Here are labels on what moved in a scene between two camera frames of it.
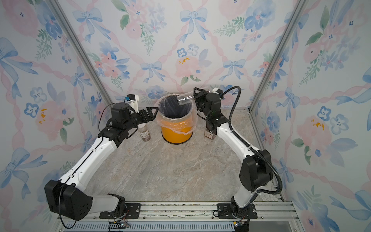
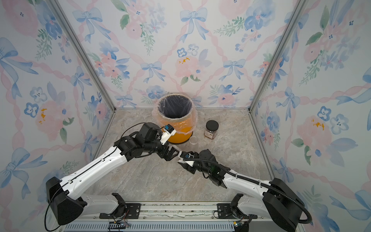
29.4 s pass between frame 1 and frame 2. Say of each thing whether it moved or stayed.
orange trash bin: stayed
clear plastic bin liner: stayed
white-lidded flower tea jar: moved
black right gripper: moved
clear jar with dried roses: moved
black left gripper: moved
